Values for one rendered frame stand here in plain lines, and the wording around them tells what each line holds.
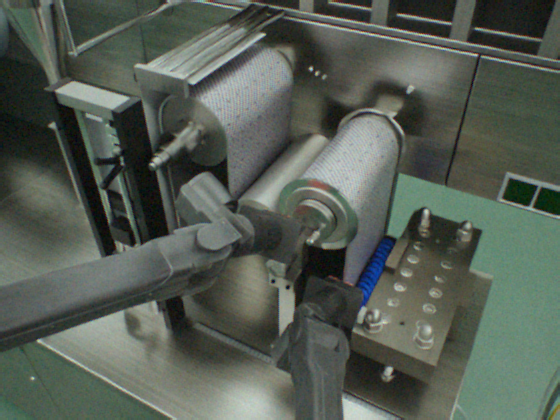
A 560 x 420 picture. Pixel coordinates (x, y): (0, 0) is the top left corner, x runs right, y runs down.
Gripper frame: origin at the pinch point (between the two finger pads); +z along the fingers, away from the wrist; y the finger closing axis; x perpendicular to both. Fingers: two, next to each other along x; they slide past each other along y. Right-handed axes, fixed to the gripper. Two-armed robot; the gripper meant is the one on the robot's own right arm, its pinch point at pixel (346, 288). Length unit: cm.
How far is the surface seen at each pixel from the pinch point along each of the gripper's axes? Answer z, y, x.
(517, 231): 198, 37, -8
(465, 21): 6, 6, 52
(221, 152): -13.3, -25.4, 20.2
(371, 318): -3.2, 6.8, -2.5
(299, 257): -9.8, -7.5, 5.9
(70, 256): 0, -70, -19
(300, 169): 1.0, -15.5, 19.3
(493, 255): 177, 29, -21
